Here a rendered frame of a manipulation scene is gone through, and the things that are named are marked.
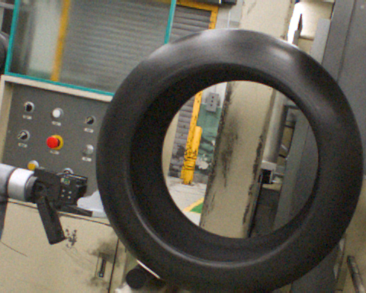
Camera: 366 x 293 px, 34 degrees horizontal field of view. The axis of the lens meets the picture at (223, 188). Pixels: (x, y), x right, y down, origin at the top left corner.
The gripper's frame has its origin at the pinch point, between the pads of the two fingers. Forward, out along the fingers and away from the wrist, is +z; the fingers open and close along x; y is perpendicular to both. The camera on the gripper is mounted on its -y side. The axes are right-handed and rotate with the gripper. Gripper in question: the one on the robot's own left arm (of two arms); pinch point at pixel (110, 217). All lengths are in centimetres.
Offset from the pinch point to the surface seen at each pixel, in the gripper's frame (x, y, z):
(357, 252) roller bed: 21, 2, 59
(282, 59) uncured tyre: -11, 42, 31
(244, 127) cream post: 27.8, 26.6, 22.7
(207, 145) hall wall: 910, -38, -131
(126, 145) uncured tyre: -12.4, 18.3, 3.9
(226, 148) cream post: 27.8, 20.0, 19.3
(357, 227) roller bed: 21, 8, 57
